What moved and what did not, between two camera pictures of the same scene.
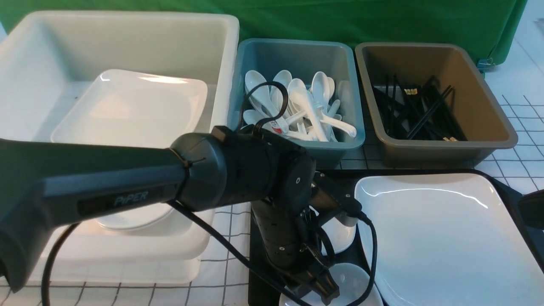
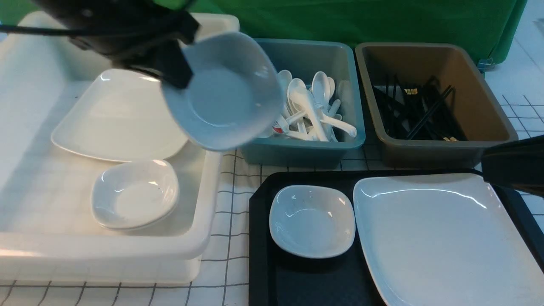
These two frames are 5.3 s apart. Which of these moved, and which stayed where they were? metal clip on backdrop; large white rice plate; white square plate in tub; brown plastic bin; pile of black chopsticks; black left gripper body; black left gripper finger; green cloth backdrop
Moved: black left gripper body; black left gripper finger
Stayed: pile of black chopsticks; brown plastic bin; green cloth backdrop; white square plate in tub; metal clip on backdrop; large white rice plate
